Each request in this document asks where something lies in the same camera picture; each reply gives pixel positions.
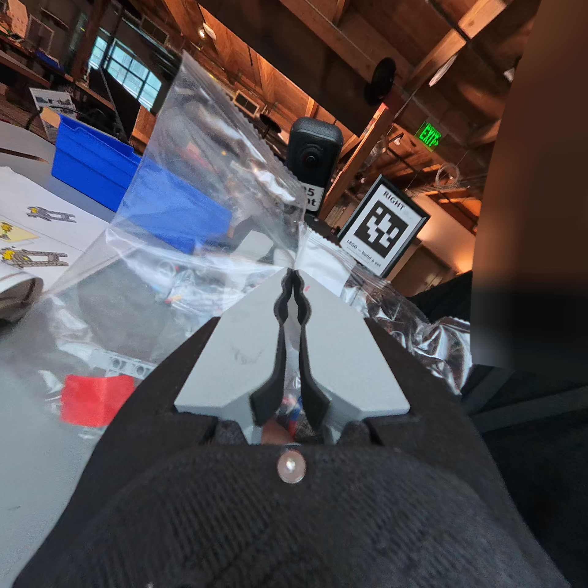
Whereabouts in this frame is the blue plastic bin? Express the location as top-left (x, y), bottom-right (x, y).
top-left (51, 112), bottom-right (232, 254)

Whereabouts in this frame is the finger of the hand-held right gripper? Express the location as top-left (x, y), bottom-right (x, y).
top-left (233, 229), bottom-right (277, 268)

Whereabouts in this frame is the red lego piece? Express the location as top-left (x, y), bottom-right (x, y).
top-left (60, 374), bottom-right (135, 427)

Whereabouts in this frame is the green exit sign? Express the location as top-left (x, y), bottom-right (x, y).
top-left (415, 121), bottom-right (443, 150)

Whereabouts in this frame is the black round ceiling fixture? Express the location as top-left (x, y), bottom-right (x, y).
top-left (365, 57), bottom-right (397, 107)

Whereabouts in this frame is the person's black clothing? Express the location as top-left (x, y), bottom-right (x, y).
top-left (459, 365), bottom-right (588, 588)

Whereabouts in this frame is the grey lego beam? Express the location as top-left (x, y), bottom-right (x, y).
top-left (93, 348), bottom-right (158, 380)

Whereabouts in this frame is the person's right forearm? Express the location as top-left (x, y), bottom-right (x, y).
top-left (408, 271), bottom-right (474, 320)

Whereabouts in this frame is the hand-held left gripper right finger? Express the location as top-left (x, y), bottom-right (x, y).
top-left (292, 269), bottom-right (412, 445)

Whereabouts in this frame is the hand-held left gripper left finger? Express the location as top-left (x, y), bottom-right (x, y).
top-left (174, 269), bottom-right (295, 445)

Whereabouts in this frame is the crinkled clear plastic bag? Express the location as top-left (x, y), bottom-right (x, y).
top-left (296, 227), bottom-right (475, 397)

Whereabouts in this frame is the lego instruction booklet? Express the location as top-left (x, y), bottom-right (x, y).
top-left (0, 166), bottom-right (112, 323)

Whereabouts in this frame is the paned window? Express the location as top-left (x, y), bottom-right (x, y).
top-left (89, 36), bottom-right (164, 109)

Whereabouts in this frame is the framed marker sign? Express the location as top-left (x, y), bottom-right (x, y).
top-left (337, 174), bottom-right (432, 279)

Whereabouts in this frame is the clear plastic parts bag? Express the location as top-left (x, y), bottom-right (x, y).
top-left (43, 50), bottom-right (309, 414)

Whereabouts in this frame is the printed picture sheet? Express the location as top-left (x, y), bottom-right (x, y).
top-left (29, 87), bottom-right (77, 141)

